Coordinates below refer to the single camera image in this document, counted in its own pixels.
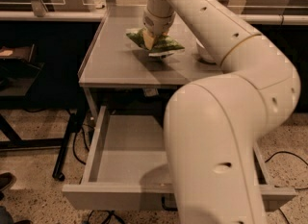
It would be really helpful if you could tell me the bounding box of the white ceramic bowl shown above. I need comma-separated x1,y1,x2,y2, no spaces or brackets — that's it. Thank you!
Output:
196,40,216,64

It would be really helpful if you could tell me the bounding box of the black metal drawer handle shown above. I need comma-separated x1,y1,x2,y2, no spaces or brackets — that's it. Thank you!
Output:
161,197,178,212

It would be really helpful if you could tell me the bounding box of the grey open top drawer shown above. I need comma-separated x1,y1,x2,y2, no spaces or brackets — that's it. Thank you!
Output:
63,107,295,222

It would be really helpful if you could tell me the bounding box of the dark shoe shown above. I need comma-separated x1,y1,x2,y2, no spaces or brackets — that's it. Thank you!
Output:
0,172,15,191

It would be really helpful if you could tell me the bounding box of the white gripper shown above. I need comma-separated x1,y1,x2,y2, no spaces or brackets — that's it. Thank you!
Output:
142,8,175,50

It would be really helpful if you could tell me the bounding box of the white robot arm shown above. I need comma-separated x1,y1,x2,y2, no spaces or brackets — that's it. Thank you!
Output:
146,0,300,224

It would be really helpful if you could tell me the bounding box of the black floor cable right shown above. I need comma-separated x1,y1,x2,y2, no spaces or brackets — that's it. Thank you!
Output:
265,151,308,191

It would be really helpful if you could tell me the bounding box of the black floor cable left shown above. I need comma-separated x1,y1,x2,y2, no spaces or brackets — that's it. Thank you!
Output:
72,123,96,165

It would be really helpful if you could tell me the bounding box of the grey cabinet table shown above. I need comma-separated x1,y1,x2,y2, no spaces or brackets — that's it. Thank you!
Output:
79,3,220,118

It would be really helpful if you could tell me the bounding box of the black side table frame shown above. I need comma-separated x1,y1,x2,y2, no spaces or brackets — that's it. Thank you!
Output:
0,44,87,182

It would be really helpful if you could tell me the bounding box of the black floor cable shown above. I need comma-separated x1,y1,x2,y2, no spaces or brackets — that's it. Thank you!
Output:
72,123,96,165
265,151,308,191

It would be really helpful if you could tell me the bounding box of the green jalapeno chip bag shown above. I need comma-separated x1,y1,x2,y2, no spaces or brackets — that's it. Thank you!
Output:
126,28,185,57

